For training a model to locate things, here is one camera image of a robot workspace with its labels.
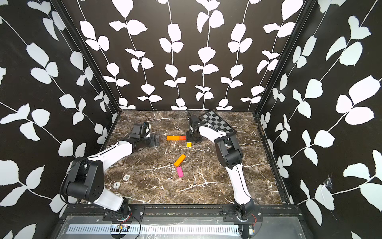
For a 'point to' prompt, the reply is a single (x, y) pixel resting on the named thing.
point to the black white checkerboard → (213, 119)
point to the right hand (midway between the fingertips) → (186, 138)
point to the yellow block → (189, 144)
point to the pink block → (180, 172)
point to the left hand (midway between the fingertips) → (155, 137)
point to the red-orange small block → (182, 137)
